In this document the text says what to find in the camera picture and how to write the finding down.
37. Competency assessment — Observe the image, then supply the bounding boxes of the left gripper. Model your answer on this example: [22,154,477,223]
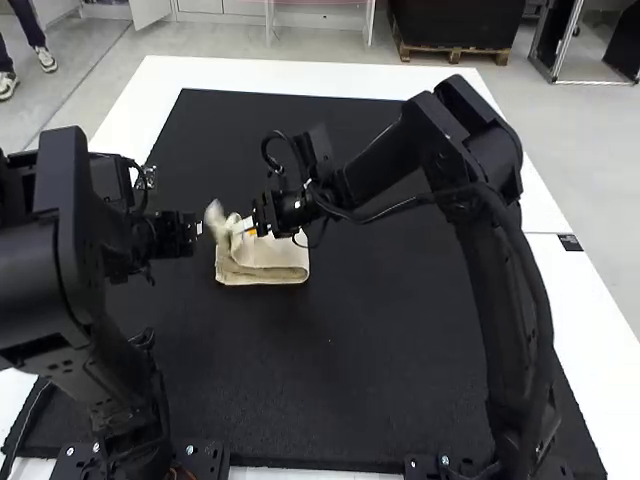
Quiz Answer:
[148,209,200,261]

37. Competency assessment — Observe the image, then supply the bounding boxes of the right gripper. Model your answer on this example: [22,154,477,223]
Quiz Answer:
[233,187,317,240]

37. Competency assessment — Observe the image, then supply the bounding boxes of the pale towel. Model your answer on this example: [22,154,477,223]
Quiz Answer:
[203,198,312,288]

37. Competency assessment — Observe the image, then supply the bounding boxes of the black mat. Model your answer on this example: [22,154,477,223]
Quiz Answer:
[2,88,609,480]

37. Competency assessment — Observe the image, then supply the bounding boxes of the empty open grey cupboard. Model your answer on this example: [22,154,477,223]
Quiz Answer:
[264,0,376,49]

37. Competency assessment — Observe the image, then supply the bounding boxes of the closed grey cupboard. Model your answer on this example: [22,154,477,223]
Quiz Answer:
[172,0,269,16]

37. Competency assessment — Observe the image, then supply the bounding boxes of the person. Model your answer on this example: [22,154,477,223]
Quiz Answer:
[0,0,59,102]

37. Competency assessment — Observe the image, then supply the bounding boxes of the wooden pallet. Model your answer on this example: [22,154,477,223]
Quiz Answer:
[393,14,512,66]

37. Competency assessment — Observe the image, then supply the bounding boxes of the black crate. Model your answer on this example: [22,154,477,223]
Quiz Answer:
[387,0,526,51]

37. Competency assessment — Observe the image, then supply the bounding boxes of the black case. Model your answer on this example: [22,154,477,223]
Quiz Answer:
[601,4,640,86]

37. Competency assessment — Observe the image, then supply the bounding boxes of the black cable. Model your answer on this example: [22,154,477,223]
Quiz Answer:
[312,191,451,226]
[127,158,161,214]
[259,129,304,177]

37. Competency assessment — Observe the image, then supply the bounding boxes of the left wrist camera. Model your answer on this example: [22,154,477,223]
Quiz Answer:
[88,152,136,202]

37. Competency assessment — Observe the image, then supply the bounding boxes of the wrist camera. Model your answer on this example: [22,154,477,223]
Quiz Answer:
[88,152,136,202]
[292,123,335,177]

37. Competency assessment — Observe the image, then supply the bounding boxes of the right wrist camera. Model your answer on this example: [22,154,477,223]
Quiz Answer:
[292,123,335,177]

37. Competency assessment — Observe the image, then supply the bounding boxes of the metal frame trolley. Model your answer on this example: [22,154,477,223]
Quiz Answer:
[527,0,639,86]

